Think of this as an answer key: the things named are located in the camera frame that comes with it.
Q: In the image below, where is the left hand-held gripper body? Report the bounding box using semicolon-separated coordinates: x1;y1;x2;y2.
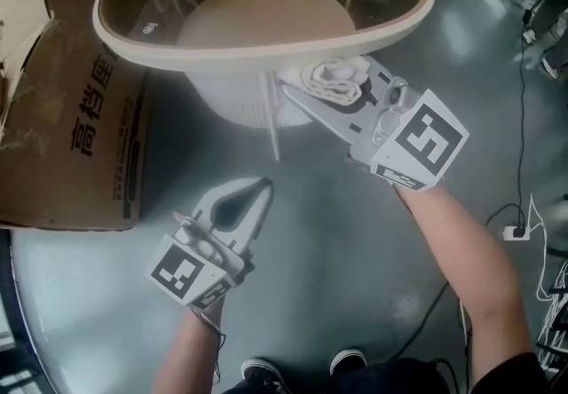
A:
144;212;256;309

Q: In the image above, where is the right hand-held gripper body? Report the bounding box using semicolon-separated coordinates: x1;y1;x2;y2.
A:
344;70;470;193

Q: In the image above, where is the beige cloth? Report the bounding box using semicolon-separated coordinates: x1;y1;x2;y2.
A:
274;55;371;109

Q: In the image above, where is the person's right forearm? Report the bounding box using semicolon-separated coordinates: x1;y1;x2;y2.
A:
391;185;537;394

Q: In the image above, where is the person's left forearm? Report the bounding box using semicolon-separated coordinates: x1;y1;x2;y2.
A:
152;297;228;394

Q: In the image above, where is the round white glass-top table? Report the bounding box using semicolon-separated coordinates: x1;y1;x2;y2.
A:
91;0;437;162

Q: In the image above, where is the white power strip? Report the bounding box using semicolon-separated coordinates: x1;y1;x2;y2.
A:
502;225;533;242

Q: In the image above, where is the person's left black shoe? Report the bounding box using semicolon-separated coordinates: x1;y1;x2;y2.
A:
241;358;288;394

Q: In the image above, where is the person's black shoe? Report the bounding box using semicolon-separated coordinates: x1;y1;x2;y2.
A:
241;358;288;394
329;348;368;376

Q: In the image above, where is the large printed cardboard box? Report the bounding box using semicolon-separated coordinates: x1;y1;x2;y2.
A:
0;0;153;233

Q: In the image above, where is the person's right black shoe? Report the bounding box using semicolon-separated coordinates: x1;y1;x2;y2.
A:
329;348;368;376

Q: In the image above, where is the person's black shirt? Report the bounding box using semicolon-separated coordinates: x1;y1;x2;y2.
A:
221;351;549;394

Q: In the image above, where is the black wrist cord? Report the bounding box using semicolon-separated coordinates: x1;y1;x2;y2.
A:
197;310;225;384

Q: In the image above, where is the long black power cable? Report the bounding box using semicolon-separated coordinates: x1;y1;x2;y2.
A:
514;5;540;229

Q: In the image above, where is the white cable bundle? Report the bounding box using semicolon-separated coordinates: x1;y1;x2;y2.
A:
527;192;568;366

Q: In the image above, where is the black door frame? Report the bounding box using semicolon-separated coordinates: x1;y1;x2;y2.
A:
0;227;50;394

